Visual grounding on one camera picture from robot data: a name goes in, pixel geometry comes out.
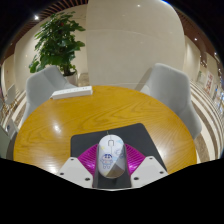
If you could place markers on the small grey chair wooden legs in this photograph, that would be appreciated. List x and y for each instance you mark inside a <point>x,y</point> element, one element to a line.
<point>10,95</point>

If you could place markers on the white cartoon-print computer mouse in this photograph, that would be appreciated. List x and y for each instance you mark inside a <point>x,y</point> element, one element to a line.
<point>111,155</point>

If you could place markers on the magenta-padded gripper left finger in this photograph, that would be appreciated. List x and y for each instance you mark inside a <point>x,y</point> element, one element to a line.
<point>85,163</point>

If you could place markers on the light grey shell chair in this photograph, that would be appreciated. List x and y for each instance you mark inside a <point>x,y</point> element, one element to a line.
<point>41,88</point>
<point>170,90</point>

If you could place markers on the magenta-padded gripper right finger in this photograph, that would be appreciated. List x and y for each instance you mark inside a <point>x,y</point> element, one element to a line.
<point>138,161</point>

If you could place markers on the black mouse pad green lines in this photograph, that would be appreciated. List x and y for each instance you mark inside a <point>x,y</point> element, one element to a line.
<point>138,135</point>

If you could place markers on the green potted plant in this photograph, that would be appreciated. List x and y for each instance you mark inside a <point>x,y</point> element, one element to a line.
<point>56,43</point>

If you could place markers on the white power strip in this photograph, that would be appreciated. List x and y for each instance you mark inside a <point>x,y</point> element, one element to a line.
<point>71,92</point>

